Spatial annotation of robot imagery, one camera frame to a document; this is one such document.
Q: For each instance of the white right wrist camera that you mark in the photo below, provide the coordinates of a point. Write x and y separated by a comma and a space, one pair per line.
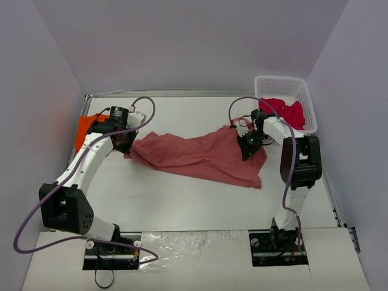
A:
241, 127

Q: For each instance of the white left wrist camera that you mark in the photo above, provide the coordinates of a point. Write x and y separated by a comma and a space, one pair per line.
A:
135, 118

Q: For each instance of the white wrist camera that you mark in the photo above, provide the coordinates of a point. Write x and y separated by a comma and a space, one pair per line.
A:
241, 127
135, 118

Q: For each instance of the white plastic basket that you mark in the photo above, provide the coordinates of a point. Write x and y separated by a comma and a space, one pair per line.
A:
288, 89

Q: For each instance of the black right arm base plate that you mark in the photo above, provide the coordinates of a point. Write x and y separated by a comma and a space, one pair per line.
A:
269, 251

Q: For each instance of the magenta t shirt in basket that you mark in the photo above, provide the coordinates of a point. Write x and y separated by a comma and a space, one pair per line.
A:
292, 114

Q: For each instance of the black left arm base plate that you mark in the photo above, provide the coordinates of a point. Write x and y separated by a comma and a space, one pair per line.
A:
102, 256

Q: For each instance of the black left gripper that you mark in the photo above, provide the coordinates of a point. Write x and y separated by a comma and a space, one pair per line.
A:
125, 143

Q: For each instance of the pink t shirt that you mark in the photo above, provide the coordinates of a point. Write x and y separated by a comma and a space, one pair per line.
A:
215, 156

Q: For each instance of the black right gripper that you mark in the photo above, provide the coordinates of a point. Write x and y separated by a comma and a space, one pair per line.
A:
250, 148

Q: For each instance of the orange folded t shirt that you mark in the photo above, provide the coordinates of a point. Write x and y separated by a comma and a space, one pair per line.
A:
84, 123

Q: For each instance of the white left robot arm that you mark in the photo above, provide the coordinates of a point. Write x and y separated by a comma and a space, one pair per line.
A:
65, 205

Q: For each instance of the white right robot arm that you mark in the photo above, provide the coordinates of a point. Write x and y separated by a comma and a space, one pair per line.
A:
300, 167

